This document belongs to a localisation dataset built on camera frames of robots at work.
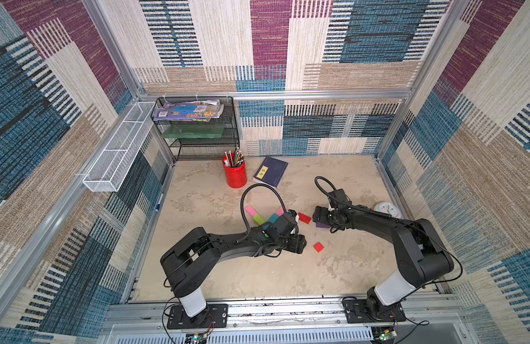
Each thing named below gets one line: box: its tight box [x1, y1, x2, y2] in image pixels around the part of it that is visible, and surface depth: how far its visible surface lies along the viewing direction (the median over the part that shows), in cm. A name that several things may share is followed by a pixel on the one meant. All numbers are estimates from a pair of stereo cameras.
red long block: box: [297, 212, 312, 225], surface depth 100 cm
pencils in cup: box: [223, 146, 245, 167], surface depth 104 cm
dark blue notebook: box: [252, 156, 289, 189], surface depth 117 cm
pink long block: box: [244, 204, 258, 218], surface depth 101 cm
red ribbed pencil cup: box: [222, 151, 248, 190], surface depth 104 cm
